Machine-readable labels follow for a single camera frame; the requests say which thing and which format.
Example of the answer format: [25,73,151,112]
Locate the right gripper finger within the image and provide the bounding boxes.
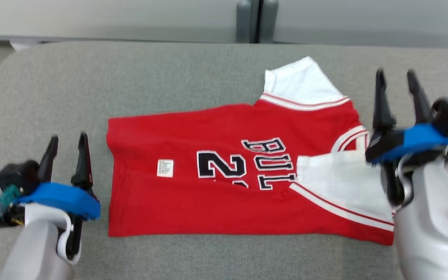
[407,69,432,125]
[372,68,397,133]

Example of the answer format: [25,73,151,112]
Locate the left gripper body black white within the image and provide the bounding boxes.
[0,202,83,261]

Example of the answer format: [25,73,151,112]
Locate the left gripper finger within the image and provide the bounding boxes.
[37,135,59,183]
[71,132,94,192]

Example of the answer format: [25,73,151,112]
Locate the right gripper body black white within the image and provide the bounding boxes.
[365,129,416,209]

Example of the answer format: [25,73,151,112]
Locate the red basketball jersey white sleeves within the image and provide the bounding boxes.
[106,56,396,247]

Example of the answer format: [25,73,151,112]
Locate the left camera cable green connector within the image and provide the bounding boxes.
[0,185,23,267]

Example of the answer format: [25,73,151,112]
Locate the grey partition bottom rail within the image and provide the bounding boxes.
[0,34,237,43]

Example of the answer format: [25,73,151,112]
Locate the grey partition end post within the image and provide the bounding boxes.
[261,0,279,44]
[236,0,259,44]

